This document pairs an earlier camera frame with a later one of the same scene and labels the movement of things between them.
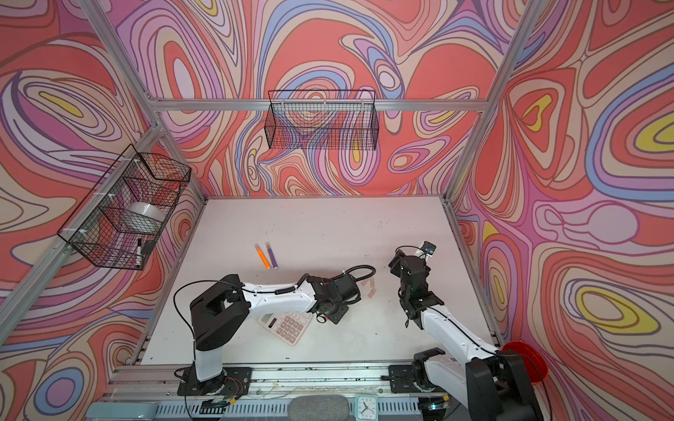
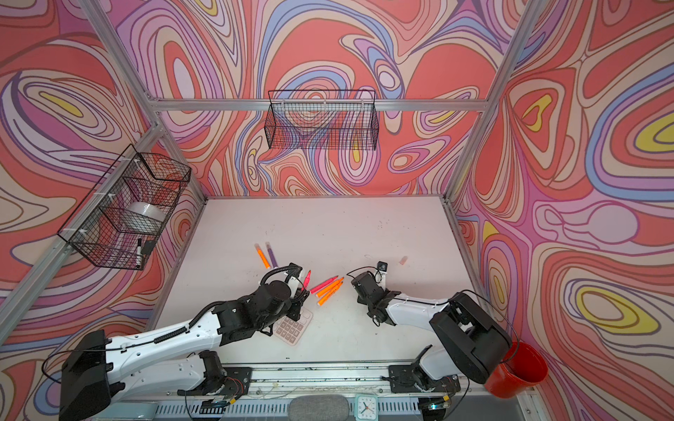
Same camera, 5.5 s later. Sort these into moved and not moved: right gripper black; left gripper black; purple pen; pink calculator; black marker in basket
Moved: left gripper black; right gripper black
Not moved: pink calculator; black marker in basket; purple pen
